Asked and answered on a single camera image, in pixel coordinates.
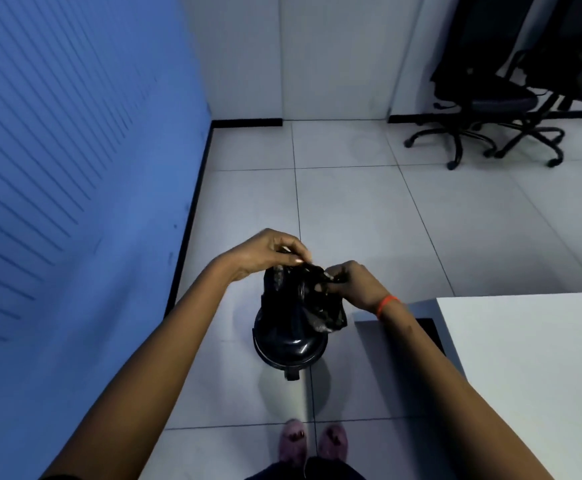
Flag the person's dark trousers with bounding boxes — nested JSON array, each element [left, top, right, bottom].
[[245, 457, 366, 480]]

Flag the person's right forearm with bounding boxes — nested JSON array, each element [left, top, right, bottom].
[[378, 300, 556, 480]]

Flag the black plastic garbage bag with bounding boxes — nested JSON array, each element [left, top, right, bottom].
[[263, 263, 347, 333]]

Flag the black office chair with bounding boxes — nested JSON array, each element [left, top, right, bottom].
[[494, 0, 582, 168], [404, 0, 539, 171]]

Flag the person's pink slipper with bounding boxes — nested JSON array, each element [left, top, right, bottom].
[[318, 424, 348, 463], [279, 419, 309, 465]]

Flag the person's pink left slipper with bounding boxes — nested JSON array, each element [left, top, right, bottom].
[[279, 419, 309, 465]]

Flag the person's pink right slipper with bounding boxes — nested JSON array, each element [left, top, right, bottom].
[[318, 424, 348, 463]]

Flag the person's left hand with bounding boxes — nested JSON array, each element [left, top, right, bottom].
[[226, 228, 314, 284]]

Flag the person's left forearm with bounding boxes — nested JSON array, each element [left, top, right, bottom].
[[40, 257, 244, 480]]

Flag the person's right hand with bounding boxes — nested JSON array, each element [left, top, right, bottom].
[[324, 261, 386, 316]]

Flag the black pedal trash bin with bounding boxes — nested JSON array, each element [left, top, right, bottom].
[[252, 280, 329, 382]]

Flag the white table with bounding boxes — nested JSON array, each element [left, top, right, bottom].
[[354, 292, 582, 480]]

